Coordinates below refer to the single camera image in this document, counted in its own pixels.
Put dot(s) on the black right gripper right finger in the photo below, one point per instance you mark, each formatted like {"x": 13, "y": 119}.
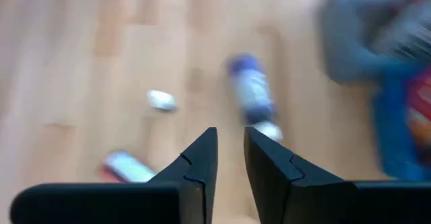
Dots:
{"x": 320, "y": 200}

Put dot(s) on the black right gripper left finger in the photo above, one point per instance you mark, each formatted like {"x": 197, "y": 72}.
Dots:
{"x": 151, "y": 200}

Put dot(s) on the purple bottle with white label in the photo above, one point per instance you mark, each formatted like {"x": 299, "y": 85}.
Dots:
{"x": 252, "y": 93}

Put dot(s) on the red cereal box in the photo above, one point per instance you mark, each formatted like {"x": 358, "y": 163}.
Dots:
{"x": 421, "y": 99}

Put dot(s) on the blue plastic basket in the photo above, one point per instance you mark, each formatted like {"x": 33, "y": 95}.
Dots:
{"x": 390, "y": 133}

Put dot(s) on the grey plastic bin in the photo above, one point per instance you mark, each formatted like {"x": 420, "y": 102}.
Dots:
{"x": 347, "y": 42}

